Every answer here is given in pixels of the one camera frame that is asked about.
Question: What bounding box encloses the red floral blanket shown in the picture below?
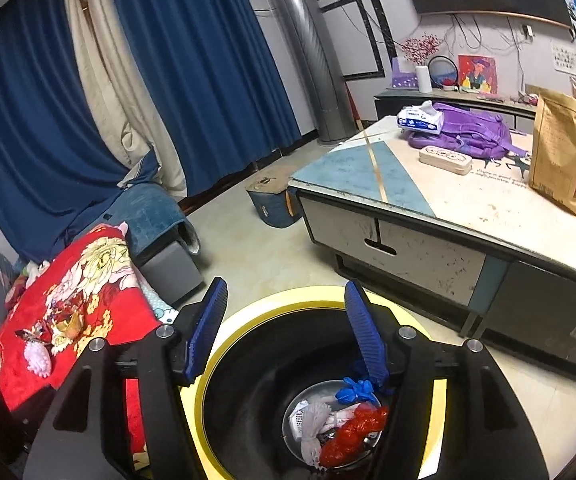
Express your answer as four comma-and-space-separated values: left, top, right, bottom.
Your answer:
0, 225, 166, 471

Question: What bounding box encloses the colourful snack wrapper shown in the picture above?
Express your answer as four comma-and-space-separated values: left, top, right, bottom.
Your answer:
15, 327, 51, 343

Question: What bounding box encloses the red plastic bag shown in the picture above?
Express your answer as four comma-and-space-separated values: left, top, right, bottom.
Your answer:
319, 404, 390, 467

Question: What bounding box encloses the blue curtain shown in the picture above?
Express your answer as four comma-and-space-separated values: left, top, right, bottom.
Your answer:
0, 0, 133, 261
105, 0, 303, 196

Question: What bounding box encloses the white foam net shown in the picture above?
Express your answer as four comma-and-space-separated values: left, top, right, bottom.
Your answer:
298, 400, 333, 468

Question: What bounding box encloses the grey sofa base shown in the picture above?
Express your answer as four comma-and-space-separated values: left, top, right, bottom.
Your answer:
132, 240, 206, 306

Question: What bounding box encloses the dark television cabinet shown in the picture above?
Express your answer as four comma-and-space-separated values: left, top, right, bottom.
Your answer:
373, 87, 576, 146

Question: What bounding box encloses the white power strip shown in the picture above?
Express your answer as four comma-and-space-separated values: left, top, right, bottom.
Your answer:
419, 145, 473, 176

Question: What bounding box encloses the blue stool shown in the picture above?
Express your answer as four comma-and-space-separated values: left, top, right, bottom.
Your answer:
245, 175, 303, 229

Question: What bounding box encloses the purple gift bag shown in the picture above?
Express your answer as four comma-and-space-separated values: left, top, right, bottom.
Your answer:
391, 57, 419, 90

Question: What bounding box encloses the yellow snack wrapper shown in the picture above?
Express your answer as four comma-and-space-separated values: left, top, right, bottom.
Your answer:
55, 312, 86, 338

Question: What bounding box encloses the purple backpack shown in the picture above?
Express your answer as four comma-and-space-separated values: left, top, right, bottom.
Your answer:
408, 102, 529, 161

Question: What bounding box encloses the white vase with red flowers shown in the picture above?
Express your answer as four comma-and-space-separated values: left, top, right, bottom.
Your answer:
399, 32, 444, 93

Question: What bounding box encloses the round ornament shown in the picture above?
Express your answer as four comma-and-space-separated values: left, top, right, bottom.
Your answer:
427, 55, 459, 92

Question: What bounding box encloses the blue bed cover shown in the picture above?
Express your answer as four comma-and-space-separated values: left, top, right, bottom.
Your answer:
118, 180, 201, 261

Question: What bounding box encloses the white paper notice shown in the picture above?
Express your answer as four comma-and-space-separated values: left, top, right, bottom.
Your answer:
552, 42, 576, 72

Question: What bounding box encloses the yellow bin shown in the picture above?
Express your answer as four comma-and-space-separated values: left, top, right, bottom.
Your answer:
180, 286, 449, 480

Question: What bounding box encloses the tissue pack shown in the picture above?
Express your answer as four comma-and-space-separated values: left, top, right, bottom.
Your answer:
396, 101, 445, 135

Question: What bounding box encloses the colourful painting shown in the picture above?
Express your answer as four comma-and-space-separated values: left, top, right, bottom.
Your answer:
458, 54, 498, 95

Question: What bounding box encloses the brown paper bag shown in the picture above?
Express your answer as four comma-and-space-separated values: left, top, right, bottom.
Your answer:
527, 86, 576, 218

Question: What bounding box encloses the white plastic bag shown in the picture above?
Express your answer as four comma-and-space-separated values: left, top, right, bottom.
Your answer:
288, 407, 356, 433

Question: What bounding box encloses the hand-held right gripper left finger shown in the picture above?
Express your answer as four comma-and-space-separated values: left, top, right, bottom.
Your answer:
22, 276, 229, 480

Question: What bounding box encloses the beige curtain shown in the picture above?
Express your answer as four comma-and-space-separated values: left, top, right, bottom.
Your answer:
62, 0, 189, 198

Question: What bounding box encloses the silver tower air conditioner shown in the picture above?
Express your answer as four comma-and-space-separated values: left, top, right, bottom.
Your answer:
265, 0, 356, 146

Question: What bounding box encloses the coffee table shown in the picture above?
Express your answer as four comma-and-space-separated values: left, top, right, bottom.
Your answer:
288, 115, 576, 383

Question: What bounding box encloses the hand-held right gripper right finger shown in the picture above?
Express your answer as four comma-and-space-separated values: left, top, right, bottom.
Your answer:
344, 280, 551, 480

